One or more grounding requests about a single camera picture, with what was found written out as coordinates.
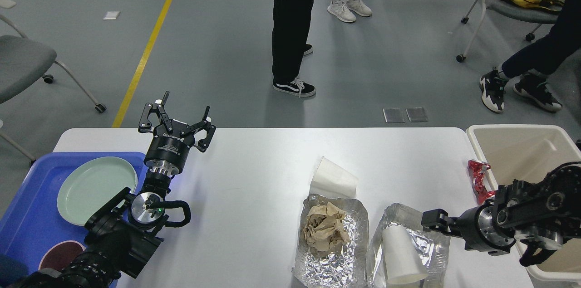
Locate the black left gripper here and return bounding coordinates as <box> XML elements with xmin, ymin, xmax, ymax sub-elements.
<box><xmin>138</xmin><ymin>90</ymin><xmax>216</xmax><ymax>175</ymax></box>

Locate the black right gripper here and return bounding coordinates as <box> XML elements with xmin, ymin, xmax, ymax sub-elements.
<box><xmin>421</xmin><ymin>205</ymin><xmax>516</xmax><ymax>256</ymax></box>

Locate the red foil wrapper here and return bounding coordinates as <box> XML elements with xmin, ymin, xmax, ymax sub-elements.
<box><xmin>468</xmin><ymin>159</ymin><xmax>496</xmax><ymax>205</ymax></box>

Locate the green plate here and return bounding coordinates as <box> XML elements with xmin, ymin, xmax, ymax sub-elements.
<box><xmin>57</xmin><ymin>156</ymin><xmax>138</xmax><ymax>226</ymax></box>

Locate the aluminium foil sheet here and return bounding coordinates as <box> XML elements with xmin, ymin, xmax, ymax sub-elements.
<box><xmin>292</xmin><ymin>194</ymin><xmax>369</xmax><ymax>288</ymax></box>

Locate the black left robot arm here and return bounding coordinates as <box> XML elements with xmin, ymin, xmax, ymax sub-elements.
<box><xmin>10</xmin><ymin>92</ymin><xmax>216</xmax><ymax>288</ymax></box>

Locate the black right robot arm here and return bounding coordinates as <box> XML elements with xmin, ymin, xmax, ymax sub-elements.
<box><xmin>421</xmin><ymin>161</ymin><xmax>581</xmax><ymax>267</ymax></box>

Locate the beige plastic bin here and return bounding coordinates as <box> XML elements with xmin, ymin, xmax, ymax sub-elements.
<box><xmin>466</xmin><ymin>124</ymin><xmax>581</xmax><ymax>288</ymax></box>

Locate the crumpled brown paper on foil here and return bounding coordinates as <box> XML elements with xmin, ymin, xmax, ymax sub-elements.
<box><xmin>302</xmin><ymin>202</ymin><xmax>351</xmax><ymax>253</ymax></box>

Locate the blue plastic tray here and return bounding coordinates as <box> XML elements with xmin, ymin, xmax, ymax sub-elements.
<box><xmin>0</xmin><ymin>152</ymin><xmax>147</xmax><ymax>273</ymax></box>

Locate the person in black trousers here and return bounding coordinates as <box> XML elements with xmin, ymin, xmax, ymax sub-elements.
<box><xmin>271</xmin><ymin>0</ymin><xmax>315</xmax><ymax>97</ymax></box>

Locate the person in dark jeans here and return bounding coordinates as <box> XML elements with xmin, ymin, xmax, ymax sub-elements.
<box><xmin>479</xmin><ymin>0</ymin><xmax>581</xmax><ymax>113</ymax></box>

